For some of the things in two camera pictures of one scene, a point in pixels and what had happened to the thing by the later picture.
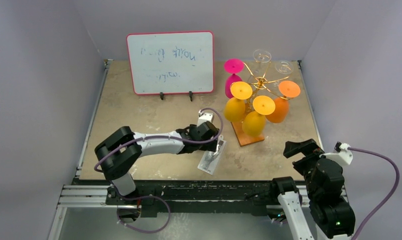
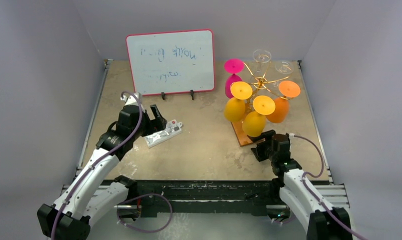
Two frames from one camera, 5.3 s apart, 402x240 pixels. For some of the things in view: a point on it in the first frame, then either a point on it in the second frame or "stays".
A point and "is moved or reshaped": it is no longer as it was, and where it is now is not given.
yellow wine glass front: (253, 123) stays
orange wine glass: (287, 89) stays
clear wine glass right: (284, 67) stays
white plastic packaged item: (209, 159) is moved or reshaped
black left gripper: (210, 146) to (155, 125)
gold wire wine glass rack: (242, 138) stays
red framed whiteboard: (172, 62) stays
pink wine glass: (233, 66) stays
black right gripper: (301, 151) to (262, 148)
